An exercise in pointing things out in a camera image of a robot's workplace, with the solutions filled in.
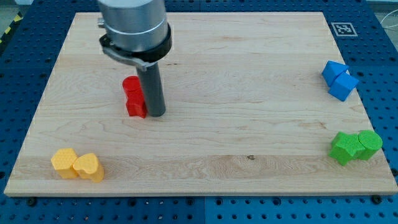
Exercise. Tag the red cylinder block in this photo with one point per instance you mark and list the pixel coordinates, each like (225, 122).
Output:
(132, 87)

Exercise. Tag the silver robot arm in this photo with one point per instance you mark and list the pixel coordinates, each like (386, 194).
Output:
(137, 31)

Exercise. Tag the yellow hexagon block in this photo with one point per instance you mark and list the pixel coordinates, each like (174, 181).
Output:
(63, 161)

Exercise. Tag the wooden board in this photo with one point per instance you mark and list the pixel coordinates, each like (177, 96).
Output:
(247, 113)

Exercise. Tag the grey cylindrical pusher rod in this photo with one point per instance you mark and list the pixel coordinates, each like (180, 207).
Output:
(152, 90)

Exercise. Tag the red star block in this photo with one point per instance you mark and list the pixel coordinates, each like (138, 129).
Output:
(136, 105)

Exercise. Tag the yellow heart block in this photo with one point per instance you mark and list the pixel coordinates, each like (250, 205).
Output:
(88, 166)

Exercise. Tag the blue triangle block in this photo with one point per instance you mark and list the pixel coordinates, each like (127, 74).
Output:
(332, 70)

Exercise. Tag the blue cube block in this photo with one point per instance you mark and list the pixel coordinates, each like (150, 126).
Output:
(342, 86)

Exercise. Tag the green star block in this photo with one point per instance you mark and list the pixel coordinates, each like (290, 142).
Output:
(346, 147)

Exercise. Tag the white fiducial marker tag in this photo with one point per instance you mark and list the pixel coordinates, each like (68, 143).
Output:
(344, 29)

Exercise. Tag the green cylinder block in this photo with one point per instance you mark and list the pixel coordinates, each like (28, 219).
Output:
(371, 141)

